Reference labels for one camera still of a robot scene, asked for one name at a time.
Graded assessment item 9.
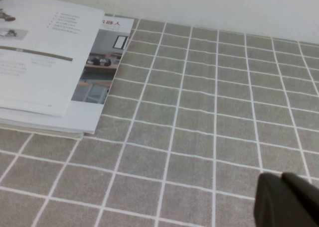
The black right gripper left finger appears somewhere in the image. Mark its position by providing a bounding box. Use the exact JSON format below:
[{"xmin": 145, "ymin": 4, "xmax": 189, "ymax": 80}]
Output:
[{"xmin": 253, "ymin": 172, "xmax": 319, "ymax": 227}]

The white-paged book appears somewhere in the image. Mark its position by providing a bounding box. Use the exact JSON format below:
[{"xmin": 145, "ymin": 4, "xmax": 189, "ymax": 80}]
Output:
[{"xmin": 0, "ymin": 0, "xmax": 135, "ymax": 141}]

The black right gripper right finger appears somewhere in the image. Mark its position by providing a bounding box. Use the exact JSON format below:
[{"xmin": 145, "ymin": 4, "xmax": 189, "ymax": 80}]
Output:
[{"xmin": 281, "ymin": 172, "xmax": 319, "ymax": 210}]

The grey checked tablecloth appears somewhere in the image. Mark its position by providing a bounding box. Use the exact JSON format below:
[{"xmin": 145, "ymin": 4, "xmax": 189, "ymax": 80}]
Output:
[{"xmin": 0, "ymin": 14, "xmax": 319, "ymax": 227}]

